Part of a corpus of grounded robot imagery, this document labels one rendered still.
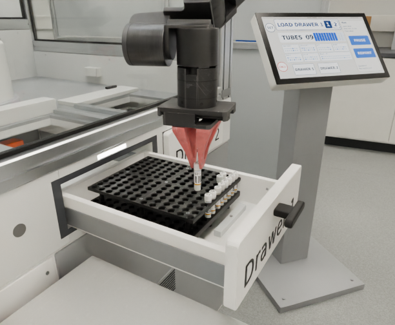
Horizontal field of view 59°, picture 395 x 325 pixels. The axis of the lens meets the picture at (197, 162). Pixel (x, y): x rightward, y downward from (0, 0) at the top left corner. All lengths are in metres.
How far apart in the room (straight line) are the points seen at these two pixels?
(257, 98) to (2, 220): 1.94
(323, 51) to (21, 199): 1.21
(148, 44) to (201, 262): 0.30
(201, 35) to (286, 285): 1.44
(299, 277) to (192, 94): 1.44
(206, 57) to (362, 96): 3.11
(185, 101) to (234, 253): 0.21
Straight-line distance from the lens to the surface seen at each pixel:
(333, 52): 1.51
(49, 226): 0.65
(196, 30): 0.47
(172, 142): 0.84
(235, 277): 0.47
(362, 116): 3.58
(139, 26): 0.51
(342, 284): 1.85
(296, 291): 1.74
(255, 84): 2.32
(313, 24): 1.55
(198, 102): 0.48
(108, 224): 0.59
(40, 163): 0.61
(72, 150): 0.65
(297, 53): 1.42
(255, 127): 2.38
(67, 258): 0.71
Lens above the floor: 1.18
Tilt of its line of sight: 23 degrees down
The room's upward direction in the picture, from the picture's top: straight up
